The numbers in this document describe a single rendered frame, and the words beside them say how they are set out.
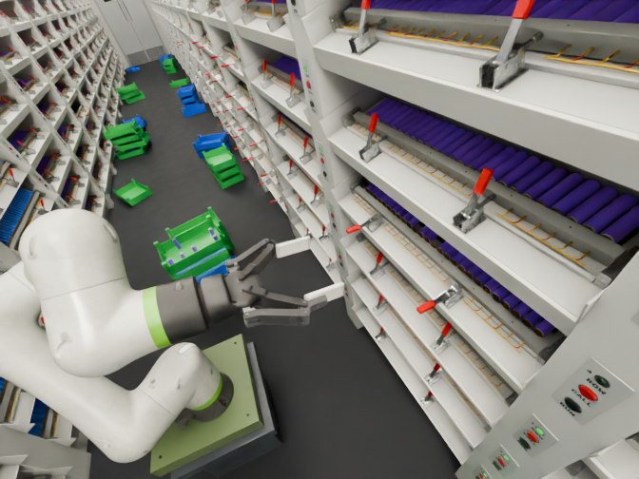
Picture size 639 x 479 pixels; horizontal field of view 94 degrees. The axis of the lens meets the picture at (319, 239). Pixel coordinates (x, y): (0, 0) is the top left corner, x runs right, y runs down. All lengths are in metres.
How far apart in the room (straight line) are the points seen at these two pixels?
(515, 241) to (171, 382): 0.82
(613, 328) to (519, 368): 0.23
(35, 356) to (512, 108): 0.94
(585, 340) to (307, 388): 1.11
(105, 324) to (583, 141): 0.55
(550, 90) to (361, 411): 1.19
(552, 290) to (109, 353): 0.56
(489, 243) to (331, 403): 1.03
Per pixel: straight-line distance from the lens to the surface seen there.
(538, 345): 0.60
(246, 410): 1.07
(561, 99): 0.36
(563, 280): 0.46
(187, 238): 1.72
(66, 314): 0.50
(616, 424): 0.52
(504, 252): 0.47
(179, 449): 1.13
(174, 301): 0.48
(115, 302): 0.50
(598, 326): 0.43
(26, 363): 0.91
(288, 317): 0.47
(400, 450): 1.31
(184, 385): 0.93
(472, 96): 0.40
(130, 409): 0.94
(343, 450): 1.32
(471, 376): 0.81
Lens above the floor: 1.29
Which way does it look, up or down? 43 degrees down
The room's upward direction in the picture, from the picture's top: 13 degrees counter-clockwise
